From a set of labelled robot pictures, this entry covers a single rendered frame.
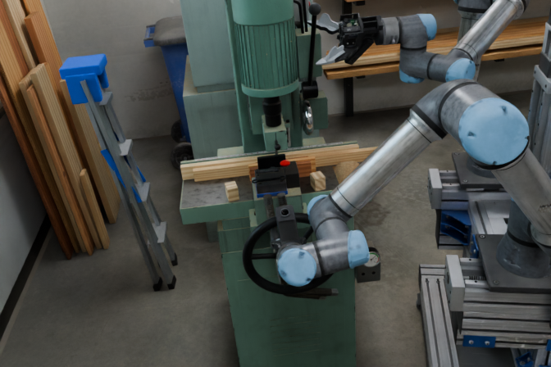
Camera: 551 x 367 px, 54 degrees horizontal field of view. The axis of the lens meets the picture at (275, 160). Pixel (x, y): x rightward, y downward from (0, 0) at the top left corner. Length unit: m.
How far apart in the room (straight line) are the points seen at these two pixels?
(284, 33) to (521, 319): 1.02
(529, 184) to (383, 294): 1.54
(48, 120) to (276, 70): 1.54
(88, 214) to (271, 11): 1.87
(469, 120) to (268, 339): 1.25
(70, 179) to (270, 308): 1.45
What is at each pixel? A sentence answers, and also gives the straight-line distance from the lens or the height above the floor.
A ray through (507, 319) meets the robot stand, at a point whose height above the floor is 0.65.
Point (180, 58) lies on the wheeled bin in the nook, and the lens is 3.43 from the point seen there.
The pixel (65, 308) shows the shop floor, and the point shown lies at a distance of 2.89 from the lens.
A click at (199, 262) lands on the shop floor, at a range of 2.90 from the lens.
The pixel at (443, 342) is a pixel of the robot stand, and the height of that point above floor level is 0.23.
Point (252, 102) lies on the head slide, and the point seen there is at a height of 1.12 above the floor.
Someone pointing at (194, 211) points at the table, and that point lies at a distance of 1.68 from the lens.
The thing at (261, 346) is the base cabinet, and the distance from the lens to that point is 2.07.
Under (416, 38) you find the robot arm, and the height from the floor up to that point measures 1.34.
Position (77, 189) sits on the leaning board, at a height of 0.40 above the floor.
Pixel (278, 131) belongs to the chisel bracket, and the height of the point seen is 1.07.
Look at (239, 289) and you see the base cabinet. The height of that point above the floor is 0.55.
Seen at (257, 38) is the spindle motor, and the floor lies 1.38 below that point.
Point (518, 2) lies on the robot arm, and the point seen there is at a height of 1.39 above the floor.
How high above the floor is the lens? 1.80
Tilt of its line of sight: 29 degrees down
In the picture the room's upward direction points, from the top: 5 degrees counter-clockwise
